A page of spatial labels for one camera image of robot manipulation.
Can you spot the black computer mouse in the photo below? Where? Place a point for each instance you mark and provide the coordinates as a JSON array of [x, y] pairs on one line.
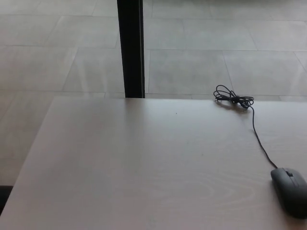
[[291, 194]]

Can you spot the black vertical window frame post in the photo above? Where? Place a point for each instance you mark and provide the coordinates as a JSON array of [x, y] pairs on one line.
[[131, 48]]

